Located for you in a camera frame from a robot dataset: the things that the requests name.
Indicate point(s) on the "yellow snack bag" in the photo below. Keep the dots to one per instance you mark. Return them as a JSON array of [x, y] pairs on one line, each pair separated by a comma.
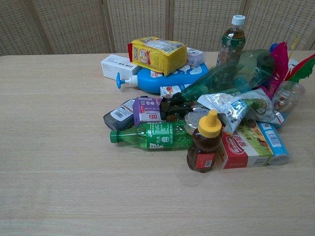
[[157, 57]]

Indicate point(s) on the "purple white pack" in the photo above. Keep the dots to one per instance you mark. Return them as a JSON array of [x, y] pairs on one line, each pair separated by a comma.
[[147, 109]]

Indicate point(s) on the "green soda bottle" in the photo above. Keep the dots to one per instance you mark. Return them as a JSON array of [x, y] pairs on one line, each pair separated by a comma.
[[157, 136]]

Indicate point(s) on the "small white printed bottle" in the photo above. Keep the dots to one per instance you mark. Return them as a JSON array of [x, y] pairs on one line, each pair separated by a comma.
[[172, 91]]

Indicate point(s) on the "dark grey bottle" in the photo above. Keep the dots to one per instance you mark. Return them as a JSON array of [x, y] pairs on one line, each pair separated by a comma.
[[119, 115]]

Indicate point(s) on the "blue pump lotion bottle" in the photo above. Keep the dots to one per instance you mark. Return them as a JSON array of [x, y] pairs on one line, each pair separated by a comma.
[[177, 78]]

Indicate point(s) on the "honey bottle with yellow cap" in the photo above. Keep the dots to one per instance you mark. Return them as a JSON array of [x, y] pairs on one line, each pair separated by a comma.
[[205, 145]]

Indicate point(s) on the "white cardboard box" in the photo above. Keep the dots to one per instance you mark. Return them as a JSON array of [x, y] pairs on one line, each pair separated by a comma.
[[115, 66]]

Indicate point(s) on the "small purple white box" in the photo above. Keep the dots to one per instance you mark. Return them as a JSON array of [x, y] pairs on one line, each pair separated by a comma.
[[195, 57]]

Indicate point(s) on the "silver green snack bag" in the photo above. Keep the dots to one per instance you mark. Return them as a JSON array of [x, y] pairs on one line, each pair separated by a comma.
[[246, 105]]

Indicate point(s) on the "green transparent bag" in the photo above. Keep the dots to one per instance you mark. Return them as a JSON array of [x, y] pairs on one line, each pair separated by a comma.
[[236, 71]]

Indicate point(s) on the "red green cookie box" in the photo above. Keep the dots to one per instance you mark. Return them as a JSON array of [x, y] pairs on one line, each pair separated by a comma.
[[243, 152]]

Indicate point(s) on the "tea bottle with white cap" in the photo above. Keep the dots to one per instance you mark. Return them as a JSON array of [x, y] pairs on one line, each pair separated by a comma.
[[232, 41]]

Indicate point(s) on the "light blue cylinder can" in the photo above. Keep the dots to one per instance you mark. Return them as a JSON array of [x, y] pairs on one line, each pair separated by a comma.
[[276, 142]]

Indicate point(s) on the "woven folding screen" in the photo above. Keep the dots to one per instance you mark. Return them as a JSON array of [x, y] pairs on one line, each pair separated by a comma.
[[73, 24]]

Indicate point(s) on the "clear plastic jar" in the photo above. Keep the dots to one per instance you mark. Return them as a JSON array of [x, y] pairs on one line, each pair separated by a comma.
[[289, 98]]

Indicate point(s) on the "colourful feather shuttlecock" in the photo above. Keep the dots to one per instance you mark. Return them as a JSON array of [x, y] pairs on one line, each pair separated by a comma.
[[280, 61]]

